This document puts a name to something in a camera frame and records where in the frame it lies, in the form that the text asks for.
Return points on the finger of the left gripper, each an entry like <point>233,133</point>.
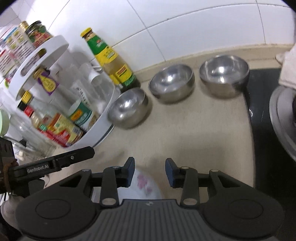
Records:
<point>75,156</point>

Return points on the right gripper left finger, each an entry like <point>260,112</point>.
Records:
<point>114,178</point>

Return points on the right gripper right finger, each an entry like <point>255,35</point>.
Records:
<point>186,178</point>

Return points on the floral white plate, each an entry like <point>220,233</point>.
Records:
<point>142,186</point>

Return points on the large steel bowl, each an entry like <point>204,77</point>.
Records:
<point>129,109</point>

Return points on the yellow label vinegar bottle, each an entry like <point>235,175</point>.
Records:
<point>57,128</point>

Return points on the white two-tier rotating rack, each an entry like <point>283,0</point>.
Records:
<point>72,86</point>

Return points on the red label soy sauce bottle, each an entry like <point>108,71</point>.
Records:
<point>29,103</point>

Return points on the purple label fish sauce bottle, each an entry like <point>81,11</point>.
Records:
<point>68,102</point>

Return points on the black induction cooktop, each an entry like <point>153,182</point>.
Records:
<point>274,168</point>

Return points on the green yellow oyster sauce bottle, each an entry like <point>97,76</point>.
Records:
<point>110,61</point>

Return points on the steel pot lid black knob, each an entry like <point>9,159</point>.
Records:
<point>282,116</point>

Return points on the seasoning packets on top tier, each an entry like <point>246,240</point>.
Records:
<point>23,39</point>

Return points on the white towel on stove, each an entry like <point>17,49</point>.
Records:
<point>288,68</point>

